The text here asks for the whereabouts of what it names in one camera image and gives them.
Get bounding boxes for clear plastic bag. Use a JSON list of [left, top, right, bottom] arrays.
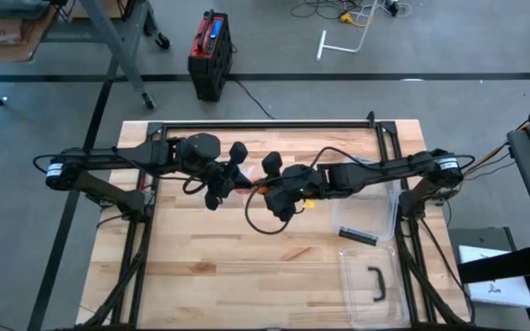
[[232, 165, 269, 211]]

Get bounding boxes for wooden workbench with casters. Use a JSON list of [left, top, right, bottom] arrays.
[[41, 0, 172, 111]]

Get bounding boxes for tangled floor cables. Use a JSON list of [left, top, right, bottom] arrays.
[[289, 0, 413, 23]]

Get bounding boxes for white L-shaped bar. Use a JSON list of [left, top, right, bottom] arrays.
[[315, 0, 380, 62]]

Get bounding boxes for dark grey floor box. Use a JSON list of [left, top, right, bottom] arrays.
[[447, 226, 519, 258]]

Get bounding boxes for clear plastic bin lid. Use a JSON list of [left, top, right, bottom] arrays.
[[337, 245, 411, 330]]

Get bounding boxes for black strap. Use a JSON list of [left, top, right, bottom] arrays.
[[456, 242, 530, 285]]

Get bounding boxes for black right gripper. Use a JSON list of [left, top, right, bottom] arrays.
[[260, 150, 301, 223]]

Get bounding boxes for yellow coiled cable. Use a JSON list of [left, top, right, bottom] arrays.
[[338, 4, 379, 29]]

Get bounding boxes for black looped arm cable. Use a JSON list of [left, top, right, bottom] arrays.
[[244, 145, 363, 236]]

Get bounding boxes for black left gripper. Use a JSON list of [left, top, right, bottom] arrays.
[[202, 141, 253, 212]]

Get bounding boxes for clear plastic storage bin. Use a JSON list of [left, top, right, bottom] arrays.
[[331, 158, 403, 247]]

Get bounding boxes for white paper sheet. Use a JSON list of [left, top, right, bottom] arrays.
[[457, 244, 530, 309]]

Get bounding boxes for thin black cable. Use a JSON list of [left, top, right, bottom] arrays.
[[230, 75, 276, 120]]

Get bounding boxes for red black battery box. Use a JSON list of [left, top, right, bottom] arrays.
[[187, 8, 235, 103]]

